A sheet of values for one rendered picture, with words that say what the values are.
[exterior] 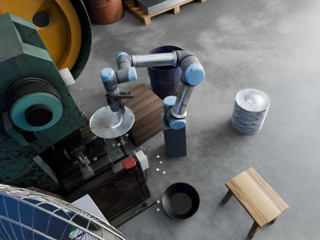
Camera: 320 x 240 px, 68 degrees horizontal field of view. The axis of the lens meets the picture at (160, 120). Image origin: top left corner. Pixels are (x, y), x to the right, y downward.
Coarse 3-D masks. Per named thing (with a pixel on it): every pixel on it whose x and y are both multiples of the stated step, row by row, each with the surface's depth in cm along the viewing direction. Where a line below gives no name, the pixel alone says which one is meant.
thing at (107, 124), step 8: (96, 112) 160; (104, 112) 159; (112, 112) 159; (128, 112) 158; (96, 120) 155; (104, 120) 154; (112, 120) 153; (120, 120) 153; (128, 120) 153; (96, 128) 151; (104, 128) 150; (112, 128) 150; (120, 128) 149; (128, 128) 149; (104, 136) 146; (112, 136) 146
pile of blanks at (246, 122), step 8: (240, 112) 213; (248, 112) 206; (256, 112) 204; (264, 112) 207; (232, 120) 234; (240, 120) 219; (248, 120) 214; (256, 120) 213; (240, 128) 226; (248, 128) 223; (256, 128) 222
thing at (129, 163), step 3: (129, 159) 137; (132, 159) 137; (123, 162) 136; (126, 162) 136; (129, 162) 136; (132, 162) 135; (135, 162) 135; (123, 165) 135; (126, 165) 135; (129, 165) 134; (132, 165) 134; (126, 168) 134; (129, 168) 134
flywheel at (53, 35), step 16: (0, 0) 115; (16, 0) 118; (32, 0) 122; (48, 0) 125; (64, 0) 126; (32, 16) 126; (64, 16) 132; (48, 32) 135; (64, 32) 140; (80, 32) 141; (48, 48) 141; (64, 48) 146; (64, 64) 149
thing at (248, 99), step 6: (240, 90) 220; (246, 90) 220; (252, 90) 219; (258, 90) 218; (240, 96) 216; (246, 96) 215; (252, 96) 214; (258, 96) 214; (264, 96) 213; (240, 102) 212; (246, 102) 211; (252, 102) 209; (258, 102) 209; (264, 102) 209; (246, 108) 207; (252, 108) 206; (258, 108) 205; (264, 108) 205
